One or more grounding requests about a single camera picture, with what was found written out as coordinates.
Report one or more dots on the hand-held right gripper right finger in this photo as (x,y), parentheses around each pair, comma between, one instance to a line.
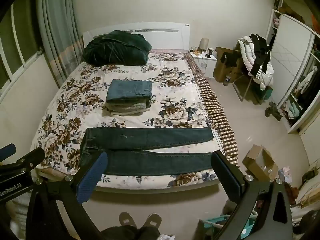
(226,177)

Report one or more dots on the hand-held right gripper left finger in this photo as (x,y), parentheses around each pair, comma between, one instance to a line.
(90,177)

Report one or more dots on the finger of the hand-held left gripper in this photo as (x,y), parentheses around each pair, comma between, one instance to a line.
(31,157)
(7,151)

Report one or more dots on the dark blue jeans pants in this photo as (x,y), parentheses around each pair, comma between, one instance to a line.
(150,136)

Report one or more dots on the stack of folded pants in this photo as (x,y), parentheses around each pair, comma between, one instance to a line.
(125,108)

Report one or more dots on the open cardboard box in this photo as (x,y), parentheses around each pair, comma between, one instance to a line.
(257,166)

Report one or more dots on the teal plastic basket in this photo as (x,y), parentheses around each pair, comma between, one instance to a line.
(215,226)

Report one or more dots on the person's left shoe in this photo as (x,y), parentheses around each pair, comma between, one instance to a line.
(127,220)

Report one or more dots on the person's shoe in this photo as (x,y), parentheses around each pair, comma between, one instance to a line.
(152,221)
(127,220)

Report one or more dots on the person's dark trouser legs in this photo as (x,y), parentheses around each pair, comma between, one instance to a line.
(130,233)

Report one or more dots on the brown checkered bed sheet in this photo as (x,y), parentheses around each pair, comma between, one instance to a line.
(215,105)

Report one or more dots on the person's right shoe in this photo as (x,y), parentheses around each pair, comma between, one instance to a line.
(152,221)

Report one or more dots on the pair of dark shoes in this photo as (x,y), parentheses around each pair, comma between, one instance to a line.
(273,111)

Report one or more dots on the teal storage box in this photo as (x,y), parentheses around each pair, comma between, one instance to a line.
(267,93)

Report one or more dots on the bed with floral cover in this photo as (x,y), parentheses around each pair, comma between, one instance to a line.
(175,97)

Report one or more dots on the stack of folded jeans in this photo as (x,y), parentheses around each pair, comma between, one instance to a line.
(130,90)

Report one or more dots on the tall brown cardboard box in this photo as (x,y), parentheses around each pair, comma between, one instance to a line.
(221,71)

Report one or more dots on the white framed window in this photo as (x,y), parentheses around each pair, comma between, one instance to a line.
(17,42)

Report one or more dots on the white nightstand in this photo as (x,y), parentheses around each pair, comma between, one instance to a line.
(208,66)

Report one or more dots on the small black garment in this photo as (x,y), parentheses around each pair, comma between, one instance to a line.
(228,58)

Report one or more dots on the black striped garment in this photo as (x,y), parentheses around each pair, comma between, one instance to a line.
(260,55)

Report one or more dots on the small cup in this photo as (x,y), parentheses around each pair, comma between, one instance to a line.
(211,51)

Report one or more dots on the grey curtain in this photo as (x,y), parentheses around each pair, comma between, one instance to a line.
(57,30)

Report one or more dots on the white sliding door wardrobe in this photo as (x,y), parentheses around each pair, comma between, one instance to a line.
(287,62)

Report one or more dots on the dark green duvet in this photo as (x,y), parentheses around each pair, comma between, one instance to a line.
(117,48)

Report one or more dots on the beige table lamp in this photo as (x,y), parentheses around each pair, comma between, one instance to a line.
(204,44)

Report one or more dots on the white bed headboard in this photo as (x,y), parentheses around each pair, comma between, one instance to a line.
(165,37)

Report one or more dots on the metal frame chair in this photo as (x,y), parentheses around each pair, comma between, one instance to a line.
(237,91)

